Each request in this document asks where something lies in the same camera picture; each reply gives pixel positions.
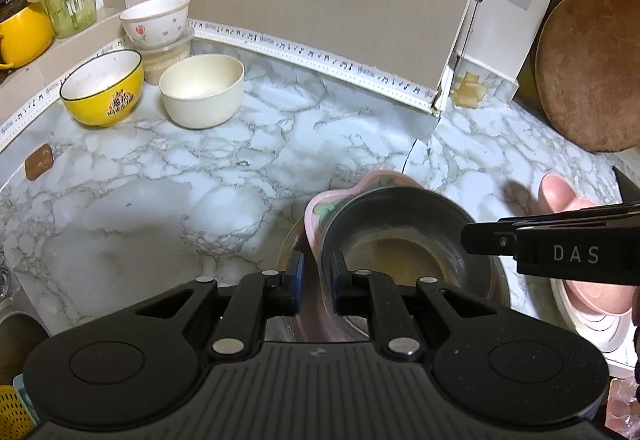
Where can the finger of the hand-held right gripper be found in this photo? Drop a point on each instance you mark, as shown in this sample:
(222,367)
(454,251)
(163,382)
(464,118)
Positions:
(487,240)

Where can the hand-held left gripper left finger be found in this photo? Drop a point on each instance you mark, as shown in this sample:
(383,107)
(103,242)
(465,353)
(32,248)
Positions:
(296,272)

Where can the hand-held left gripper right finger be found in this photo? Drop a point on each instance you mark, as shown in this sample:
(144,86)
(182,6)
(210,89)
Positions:
(337,272)

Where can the pink floral bowl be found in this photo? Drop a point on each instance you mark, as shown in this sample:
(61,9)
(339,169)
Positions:
(317,215)

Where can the pink dish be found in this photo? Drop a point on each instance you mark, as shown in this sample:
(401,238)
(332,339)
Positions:
(565,192)

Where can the dark metal bowl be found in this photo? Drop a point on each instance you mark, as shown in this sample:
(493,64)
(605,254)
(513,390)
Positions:
(400,220)

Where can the large steel bowl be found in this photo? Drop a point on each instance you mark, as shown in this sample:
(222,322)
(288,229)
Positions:
(500,287)

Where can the yellow sponge pieces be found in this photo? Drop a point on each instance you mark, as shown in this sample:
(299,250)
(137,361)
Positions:
(470,92)

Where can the pink crumpled plastic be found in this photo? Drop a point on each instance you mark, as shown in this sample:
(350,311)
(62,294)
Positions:
(622,407)

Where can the round wooden cutting board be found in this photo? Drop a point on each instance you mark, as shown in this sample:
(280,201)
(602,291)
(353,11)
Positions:
(585,69)

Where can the cream bowl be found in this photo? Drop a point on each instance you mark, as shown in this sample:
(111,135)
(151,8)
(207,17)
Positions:
(200,104)

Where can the white knife rack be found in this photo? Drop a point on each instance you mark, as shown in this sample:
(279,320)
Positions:
(515,44)

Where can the white music-note trim strip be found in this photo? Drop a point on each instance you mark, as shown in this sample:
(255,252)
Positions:
(325,62)

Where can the clear plastic container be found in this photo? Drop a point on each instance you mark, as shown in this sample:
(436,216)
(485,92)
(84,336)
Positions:
(160,64)

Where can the yellow bowl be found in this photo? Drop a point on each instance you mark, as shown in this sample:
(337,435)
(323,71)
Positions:
(100,104)

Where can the brown rectangular pad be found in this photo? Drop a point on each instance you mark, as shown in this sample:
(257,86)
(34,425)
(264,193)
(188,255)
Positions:
(38,161)

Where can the white tulip print bowl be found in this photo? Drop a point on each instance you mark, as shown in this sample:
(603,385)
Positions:
(155,29)

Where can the clear glass cup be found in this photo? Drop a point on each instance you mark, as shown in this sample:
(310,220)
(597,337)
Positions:
(6,280)

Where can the yellow plastic basket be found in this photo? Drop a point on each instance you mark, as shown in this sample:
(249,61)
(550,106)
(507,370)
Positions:
(12,412)

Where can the yellow pot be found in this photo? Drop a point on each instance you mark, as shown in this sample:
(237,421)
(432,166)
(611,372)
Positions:
(25,34)

